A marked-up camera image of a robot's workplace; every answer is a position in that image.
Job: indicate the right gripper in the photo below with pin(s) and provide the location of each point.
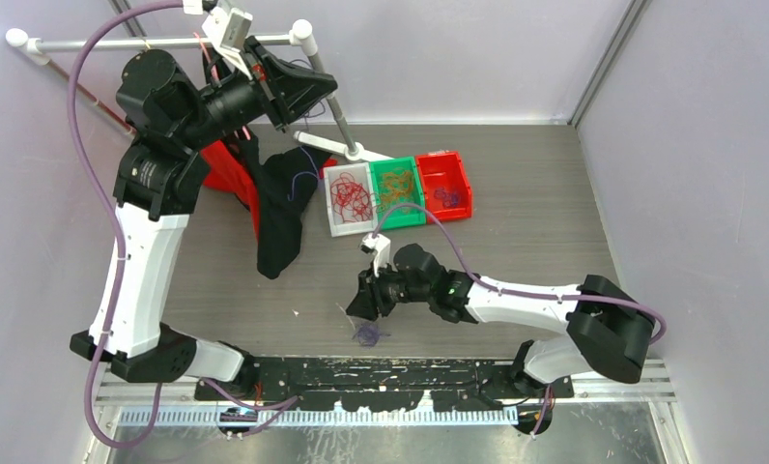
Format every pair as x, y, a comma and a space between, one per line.
370, 296

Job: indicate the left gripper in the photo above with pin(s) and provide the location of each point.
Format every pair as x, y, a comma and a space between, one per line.
285, 91

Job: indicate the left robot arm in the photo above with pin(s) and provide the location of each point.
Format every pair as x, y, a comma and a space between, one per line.
155, 193

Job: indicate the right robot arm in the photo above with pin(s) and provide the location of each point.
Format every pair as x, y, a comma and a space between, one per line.
595, 326

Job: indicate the pink hanger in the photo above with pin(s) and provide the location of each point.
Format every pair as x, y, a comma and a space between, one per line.
212, 78

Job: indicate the metal clothes rack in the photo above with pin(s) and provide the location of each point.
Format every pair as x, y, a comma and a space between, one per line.
300, 35

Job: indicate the black cloth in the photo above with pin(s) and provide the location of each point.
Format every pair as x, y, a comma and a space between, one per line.
285, 182

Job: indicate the red cloth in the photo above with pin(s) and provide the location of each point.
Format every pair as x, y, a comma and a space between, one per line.
228, 175

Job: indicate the white plastic bin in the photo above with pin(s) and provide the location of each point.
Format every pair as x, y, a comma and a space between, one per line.
351, 206

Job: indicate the green plastic bin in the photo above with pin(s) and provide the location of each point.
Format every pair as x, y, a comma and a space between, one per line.
396, 181

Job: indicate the red plastic bin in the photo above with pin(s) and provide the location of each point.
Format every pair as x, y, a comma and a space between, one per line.
444, 180

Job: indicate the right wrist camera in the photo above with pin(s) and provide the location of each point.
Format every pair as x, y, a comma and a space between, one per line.
378, 247

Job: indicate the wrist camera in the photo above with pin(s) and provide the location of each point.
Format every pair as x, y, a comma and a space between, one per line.
378, 247
226, 26

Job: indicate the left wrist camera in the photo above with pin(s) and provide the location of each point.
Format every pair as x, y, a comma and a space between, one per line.
226, 26

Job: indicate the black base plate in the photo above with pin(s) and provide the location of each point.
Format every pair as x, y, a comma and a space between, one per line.
386, 385

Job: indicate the aluminium rail frame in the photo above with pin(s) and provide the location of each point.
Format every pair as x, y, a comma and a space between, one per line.
189, 402

